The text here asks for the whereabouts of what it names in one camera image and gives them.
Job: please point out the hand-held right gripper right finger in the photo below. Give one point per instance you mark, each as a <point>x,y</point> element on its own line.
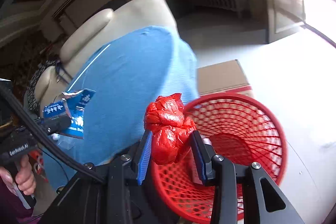
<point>197,161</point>

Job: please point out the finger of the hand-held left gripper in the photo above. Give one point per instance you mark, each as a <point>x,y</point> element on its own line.
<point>56,123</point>

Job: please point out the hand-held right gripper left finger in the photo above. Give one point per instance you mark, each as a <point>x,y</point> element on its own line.
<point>145,158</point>

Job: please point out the blue foil packet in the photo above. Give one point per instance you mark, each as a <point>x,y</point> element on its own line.
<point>53,108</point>

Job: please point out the red plastic bag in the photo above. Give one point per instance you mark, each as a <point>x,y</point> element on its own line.
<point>168,124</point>

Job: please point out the red mesh basket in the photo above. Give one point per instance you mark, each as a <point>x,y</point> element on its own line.
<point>252,129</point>

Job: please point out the person's left forearm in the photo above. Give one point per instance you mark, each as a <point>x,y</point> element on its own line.
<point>10,209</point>

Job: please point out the person's left hand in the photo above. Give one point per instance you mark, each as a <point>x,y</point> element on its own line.
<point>26,179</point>

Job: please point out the red white medicine box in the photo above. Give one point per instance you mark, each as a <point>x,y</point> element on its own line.
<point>39,165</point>

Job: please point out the blue medicine box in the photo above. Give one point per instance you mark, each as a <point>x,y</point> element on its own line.
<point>82,108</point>

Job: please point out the black white patterned cushion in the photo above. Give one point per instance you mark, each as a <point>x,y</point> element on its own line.
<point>35,79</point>

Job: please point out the blue tablecloth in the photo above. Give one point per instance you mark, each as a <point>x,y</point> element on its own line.
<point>131,77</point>

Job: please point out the cardboard box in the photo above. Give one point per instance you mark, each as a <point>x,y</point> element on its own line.
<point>223,77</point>

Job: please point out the beige leather sofa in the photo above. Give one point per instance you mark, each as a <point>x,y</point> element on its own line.
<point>136,11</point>

